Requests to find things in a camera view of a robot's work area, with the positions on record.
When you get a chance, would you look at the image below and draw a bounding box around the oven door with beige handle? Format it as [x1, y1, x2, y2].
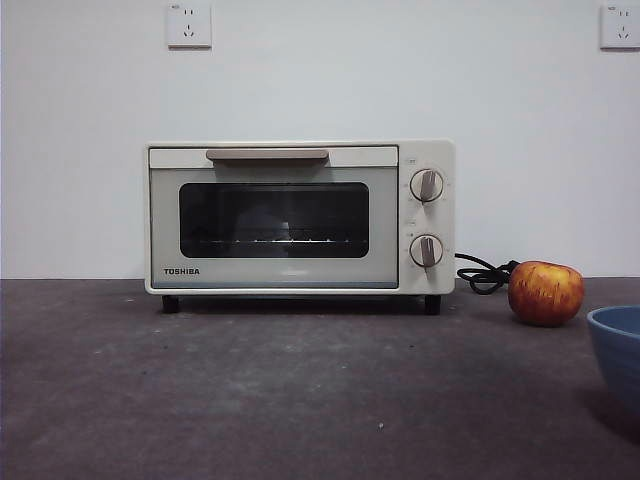
[148, 145, 400, 290]

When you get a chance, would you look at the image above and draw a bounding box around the red yellow apple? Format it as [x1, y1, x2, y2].
[507, 260, 586, 329]

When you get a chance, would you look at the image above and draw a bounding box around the blue bowl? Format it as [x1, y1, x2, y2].
[586, 305, 640, 432]

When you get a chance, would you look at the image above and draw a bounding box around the cream oven knob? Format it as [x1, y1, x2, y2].
[409, 232, 445, 270]
[409, 168, 446, 205]

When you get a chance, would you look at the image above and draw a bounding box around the cream toaster oven housing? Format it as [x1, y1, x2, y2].
[144, 139, 457, 315]

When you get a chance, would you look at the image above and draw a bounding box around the metal wire oven rack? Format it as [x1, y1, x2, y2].
[185, 237, 365, 248]

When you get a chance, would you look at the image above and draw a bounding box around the black oven power cable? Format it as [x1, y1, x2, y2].
[453, 251, 522, 295]

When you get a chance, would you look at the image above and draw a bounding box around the white wall socket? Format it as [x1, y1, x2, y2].
[166, 2, 213, 51]
[599, 3, 640, 51]

